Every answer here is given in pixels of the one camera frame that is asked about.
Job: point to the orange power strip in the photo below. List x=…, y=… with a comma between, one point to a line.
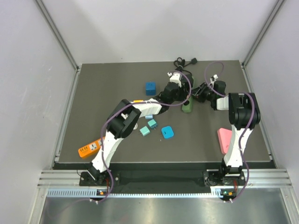
x=90, y=149

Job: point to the teal plug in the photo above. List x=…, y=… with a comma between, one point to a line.
x=144, y=131
x=152, y=124

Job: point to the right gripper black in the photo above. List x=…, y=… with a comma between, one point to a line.
x=203, y=87

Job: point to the white slotted cable duct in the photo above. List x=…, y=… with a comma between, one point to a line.
x=100, y=193

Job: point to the blue cube socket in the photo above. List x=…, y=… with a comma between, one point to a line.
x=150, y=88

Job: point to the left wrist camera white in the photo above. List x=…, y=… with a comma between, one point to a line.
x=175, y=77

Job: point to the pink triangular socket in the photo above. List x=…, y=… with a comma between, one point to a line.
x=224, y=137

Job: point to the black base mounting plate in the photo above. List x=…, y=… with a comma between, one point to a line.
x=118, y=178

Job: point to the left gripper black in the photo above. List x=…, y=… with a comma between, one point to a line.
x=183, y=93

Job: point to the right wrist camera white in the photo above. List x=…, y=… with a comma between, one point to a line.
x=213, y=79

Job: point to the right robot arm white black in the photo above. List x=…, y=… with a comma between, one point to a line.
x=244, y=115

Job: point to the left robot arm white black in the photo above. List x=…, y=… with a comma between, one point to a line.
x=123, y=120

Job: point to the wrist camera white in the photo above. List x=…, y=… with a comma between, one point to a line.
x=213, y=79
x=175, y=77

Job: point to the green power strip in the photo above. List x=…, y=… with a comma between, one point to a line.
x=188, y=108

